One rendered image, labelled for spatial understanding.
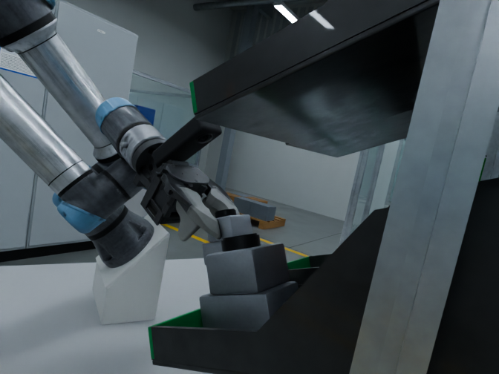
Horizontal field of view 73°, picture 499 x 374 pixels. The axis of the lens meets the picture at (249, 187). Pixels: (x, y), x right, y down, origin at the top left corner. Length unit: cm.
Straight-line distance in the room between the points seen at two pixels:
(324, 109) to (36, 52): 65
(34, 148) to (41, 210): 285
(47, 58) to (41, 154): 20
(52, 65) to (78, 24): 276
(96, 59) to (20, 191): 134
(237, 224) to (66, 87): 50
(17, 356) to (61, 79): 55
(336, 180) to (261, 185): 234
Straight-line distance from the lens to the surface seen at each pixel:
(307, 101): 21
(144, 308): 94
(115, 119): 63
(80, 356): 84
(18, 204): 345
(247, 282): 24
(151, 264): 89
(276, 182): 985
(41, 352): 86
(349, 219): 150
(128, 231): 89
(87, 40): 358
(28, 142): 70
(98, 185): 68
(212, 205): 50
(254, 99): 19
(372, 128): 35
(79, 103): 81
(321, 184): 924
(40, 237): 362
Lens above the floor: 134
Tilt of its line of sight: 6 degrees down
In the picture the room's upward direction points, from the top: 11 degrees clockwise
